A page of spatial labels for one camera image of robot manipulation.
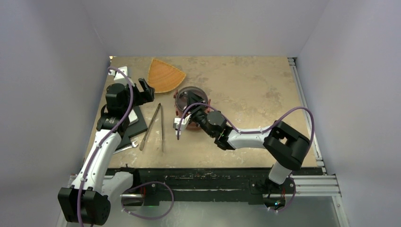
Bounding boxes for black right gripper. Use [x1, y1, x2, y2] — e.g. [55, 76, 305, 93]
[183, 90, 216, 138]

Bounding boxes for steel food tongs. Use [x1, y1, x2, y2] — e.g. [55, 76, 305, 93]
[139, 103, 165, 153]

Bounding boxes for glass lid with red clasp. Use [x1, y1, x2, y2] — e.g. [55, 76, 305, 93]
[173, 86, 210, 113]

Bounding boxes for dark red steel lunch pot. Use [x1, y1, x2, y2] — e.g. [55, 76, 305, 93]
[185, 122, 201, 131]

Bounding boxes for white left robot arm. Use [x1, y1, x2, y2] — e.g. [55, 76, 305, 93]
[58, 78, 155, 226]

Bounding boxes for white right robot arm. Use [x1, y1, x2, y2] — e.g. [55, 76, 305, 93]
[176, 103, 314, 192]

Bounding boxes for white small device box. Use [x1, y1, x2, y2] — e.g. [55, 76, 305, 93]
[128, 109, 138, 126]

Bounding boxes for woven bamboo basket tray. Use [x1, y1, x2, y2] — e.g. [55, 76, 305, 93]
[148, 58, 186, 94]

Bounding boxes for steel wrench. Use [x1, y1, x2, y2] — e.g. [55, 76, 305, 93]
[113, 141, 138, 155]

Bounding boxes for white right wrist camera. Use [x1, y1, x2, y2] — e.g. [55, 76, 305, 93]
[173, 115, 191, 130]

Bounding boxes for black network switch box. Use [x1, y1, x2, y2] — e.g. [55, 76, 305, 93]
[117, 106, 148, 149]

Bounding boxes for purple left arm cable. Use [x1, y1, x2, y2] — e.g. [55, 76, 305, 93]
[76, 66, 174, 227]

